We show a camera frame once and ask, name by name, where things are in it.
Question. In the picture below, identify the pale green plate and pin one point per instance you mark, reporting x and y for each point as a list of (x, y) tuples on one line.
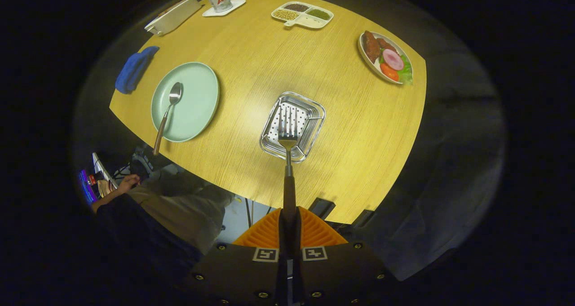
[(197, 99)]

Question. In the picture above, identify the white food plate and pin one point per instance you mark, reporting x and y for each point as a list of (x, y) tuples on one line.
[(373, 65)]

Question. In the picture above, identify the pink ham slice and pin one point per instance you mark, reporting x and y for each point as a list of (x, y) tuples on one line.
[(393, 59)]

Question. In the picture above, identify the brown meat piece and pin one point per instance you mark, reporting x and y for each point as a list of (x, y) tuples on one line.
[(386, 44), (371, 45)]

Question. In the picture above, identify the blue cloth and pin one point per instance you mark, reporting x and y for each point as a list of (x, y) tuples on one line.
[(132, 70)]

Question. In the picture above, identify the green lettuce leaf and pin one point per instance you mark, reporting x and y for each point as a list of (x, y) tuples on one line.
[(406, 74)]

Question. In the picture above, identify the white divided dish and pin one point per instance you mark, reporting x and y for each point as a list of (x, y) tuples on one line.
[(310, 23)]

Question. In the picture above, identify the person's beige trousers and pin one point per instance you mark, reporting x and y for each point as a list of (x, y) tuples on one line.
[(188, 211)]

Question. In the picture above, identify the person's dark shirt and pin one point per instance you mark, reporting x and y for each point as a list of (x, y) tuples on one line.
[(139, 238)]

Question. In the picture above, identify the open laptop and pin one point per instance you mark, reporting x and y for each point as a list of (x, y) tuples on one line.
[(99, 164)]

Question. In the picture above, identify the pile of dark beans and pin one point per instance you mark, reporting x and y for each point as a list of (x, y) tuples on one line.
[(296, 7)]

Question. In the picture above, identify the pile of green beans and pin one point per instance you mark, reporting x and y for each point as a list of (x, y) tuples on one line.
[(319, 14)]

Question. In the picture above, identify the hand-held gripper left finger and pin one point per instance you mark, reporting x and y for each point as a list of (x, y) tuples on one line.
[(282, 238)]

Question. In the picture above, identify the red tomato slice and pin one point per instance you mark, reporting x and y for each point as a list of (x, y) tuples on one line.
[(389, 72)]

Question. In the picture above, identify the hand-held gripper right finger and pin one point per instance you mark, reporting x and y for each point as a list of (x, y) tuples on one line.
[(297, 238)]

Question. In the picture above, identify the white toaster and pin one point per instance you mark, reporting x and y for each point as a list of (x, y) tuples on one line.
[(175, 16)]

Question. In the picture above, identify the black table leg bracket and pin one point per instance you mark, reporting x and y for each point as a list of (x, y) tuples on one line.
[(321, 208), (363, 218)]

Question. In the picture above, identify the pile of yellow beans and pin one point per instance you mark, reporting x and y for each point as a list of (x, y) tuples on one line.
[(285, 15)]

